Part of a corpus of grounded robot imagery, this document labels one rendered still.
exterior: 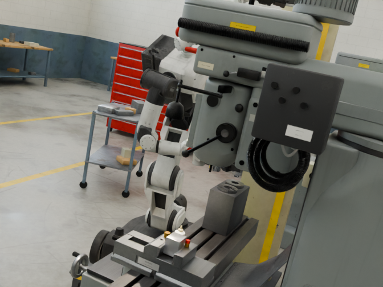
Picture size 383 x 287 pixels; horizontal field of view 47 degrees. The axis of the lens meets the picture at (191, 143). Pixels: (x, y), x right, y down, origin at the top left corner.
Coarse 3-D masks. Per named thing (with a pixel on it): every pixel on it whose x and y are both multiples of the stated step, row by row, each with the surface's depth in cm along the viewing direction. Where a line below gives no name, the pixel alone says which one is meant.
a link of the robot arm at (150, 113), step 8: (144, 104) 212; (152, 104) 209; (144, 112) 211; (152, 112) 210; (160, 112) 212; (144, 120) 211; (152, 120) 211; (144, 128) 211; (152, 128) 213; (144, 136) 211; (152, 136) 212; (144, 144) 212; (152, 144) 212
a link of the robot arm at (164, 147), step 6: (156, 132) 222; (156, 138) 216; (156, 144) 216; (162, 144) 216; (168, 144) 216; (174, 144) 217; (150, 150) 216; (156, 150) 216; (162, 150) 216; (168, 150) 216; (174, 150) 216
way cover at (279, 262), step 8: (288, 248) 173; (280, 256) 175; (240, 264) 188; (248, 264) 187; (256, 264) 186; (264, 264) 180; (272, 264) 173; (280, 264) 154; (232, 272) 180; (240, 272) 180; (248, 272) 179; (256, 272) 175; (264, 272) 168; (272, 272) 155; (224, 280) 173; (232, 280) 173; (240, 280) 172; (248, 280) 169; (256, 280) 164; (264, 280) 155
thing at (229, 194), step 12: (228, 180) 209; (216, 192) 194; (228, 192) 194; (240, 192) 199; (216, 204) 195; (228, 204) 193; (240, 204) 203; (204, 216) 198; (216, 216) 196; (228, 216) 194; (240, 216) 209; (216, 228) 197; (228, 228) 195
